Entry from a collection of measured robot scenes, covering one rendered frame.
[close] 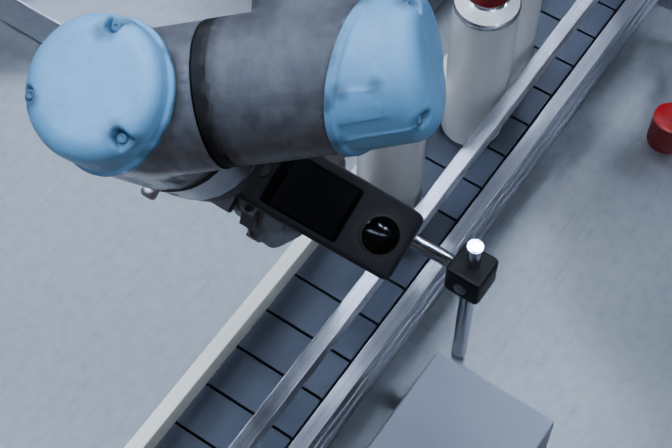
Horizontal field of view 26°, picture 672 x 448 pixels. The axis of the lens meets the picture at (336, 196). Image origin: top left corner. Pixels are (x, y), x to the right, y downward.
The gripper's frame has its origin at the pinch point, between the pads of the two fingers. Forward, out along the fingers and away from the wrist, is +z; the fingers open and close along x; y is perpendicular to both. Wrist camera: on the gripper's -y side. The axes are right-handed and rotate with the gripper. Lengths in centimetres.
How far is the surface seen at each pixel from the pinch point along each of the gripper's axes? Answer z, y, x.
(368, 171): 6.2, 0.7, -2.8
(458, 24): 9.0, 1.1, -15.7
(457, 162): 11.6, -3.5, -6.7
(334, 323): 3.2, -3.6, 7.8
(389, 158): 4.1, -0.9, -4.3
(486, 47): 10.3, -1.4, -15.3
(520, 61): 20.3, -1.7, -16.7
